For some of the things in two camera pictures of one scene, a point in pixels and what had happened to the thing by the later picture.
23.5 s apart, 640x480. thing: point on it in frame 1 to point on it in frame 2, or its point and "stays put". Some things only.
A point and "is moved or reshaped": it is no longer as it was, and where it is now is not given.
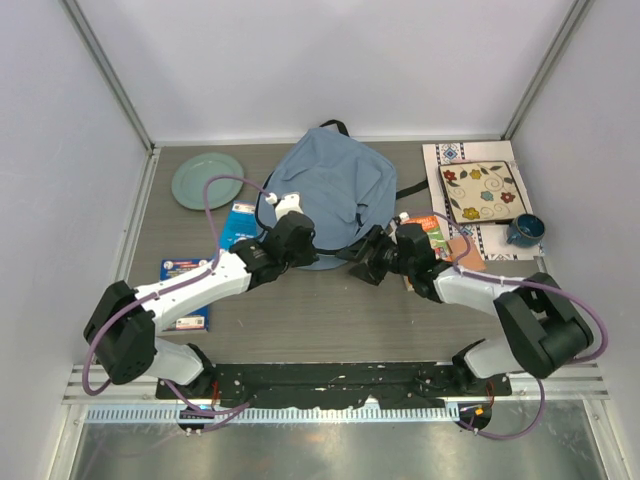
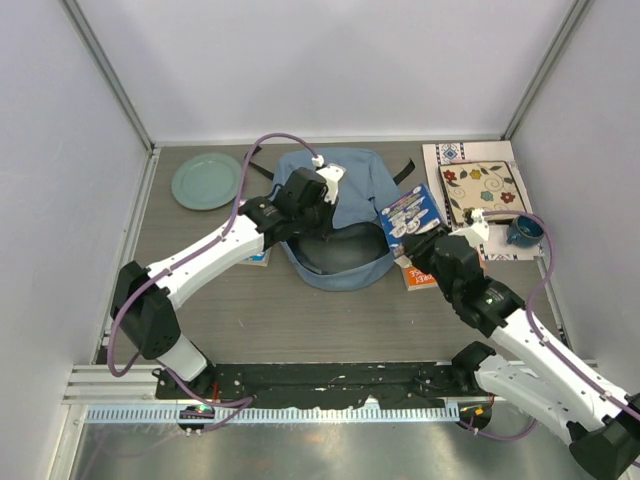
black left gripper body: (305, 257) to (318, 219)
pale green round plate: (190, 175) stays put
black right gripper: (371, 271) to (419, 247)
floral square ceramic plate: (482, 191) stays put
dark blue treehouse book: (198, 321) to (411, 215)
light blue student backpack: (331, 180) is moved or reshaped
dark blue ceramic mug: (525, 230) stays put
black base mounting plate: (303, 386) stays put
